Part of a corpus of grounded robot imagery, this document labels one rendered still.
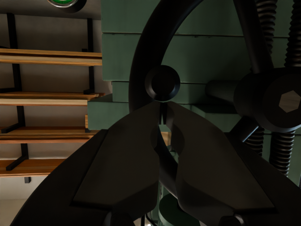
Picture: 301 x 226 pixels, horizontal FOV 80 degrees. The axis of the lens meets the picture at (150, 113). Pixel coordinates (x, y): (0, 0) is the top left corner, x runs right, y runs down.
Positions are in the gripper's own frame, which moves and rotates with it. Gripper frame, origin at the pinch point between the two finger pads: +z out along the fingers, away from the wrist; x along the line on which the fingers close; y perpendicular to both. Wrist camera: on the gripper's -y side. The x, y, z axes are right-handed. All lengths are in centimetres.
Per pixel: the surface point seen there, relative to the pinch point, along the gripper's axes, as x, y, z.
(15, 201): -206, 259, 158
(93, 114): -12.4, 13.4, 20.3
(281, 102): 10.6, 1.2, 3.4
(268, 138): 17.2, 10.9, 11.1
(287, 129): 11.8, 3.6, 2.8
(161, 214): 4, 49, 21
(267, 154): 17.4, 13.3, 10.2
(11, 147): -207, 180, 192
